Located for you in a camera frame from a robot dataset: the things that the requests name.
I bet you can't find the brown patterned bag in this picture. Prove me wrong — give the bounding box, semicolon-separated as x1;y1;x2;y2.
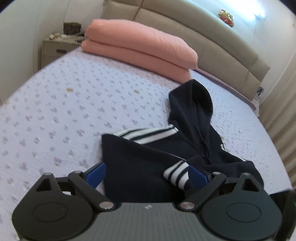
63;22;82;35

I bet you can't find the upper pink folded quilt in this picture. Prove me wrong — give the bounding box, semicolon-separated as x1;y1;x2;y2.
86;19;198;69

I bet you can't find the floral quilted bed cover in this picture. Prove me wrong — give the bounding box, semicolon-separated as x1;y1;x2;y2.
1;48;292;240

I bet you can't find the pink folded quilt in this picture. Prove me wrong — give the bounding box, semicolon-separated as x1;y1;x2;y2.
81;40;192;83
86;19;198;69

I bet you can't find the navy striped zip hoodie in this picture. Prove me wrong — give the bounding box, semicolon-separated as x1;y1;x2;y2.
101;80;263;203

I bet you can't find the red plush toy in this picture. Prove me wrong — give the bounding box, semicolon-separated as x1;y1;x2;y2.
218;9;234;27

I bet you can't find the white paper bag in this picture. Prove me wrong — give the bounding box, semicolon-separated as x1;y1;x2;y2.
252;86;264;110

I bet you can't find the lower pink folded quilt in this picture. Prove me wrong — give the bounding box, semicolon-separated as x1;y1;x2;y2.
81;40;192;83

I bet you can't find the beige padded headboard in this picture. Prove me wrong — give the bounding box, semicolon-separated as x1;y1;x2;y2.
101;1;270;100

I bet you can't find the beige bedside table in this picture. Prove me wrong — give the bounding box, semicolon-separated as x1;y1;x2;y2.
40;36;85;69

